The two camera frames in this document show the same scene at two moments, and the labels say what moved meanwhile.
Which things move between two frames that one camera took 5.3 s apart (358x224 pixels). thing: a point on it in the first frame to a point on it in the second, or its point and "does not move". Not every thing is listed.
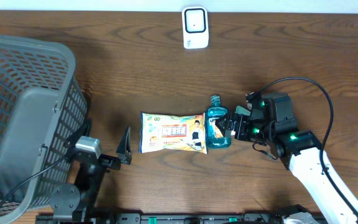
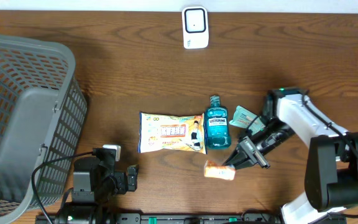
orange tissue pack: (218, 134) to (215, 169)
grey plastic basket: (32, 104) does not move
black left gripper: (122, 152) to (122, 185)
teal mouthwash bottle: (214, 139) does not move
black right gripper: (241, 132) to (255, 155)
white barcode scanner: (196, 33) does not move
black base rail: (179, 218) does not move
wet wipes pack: (179, 132) does not move
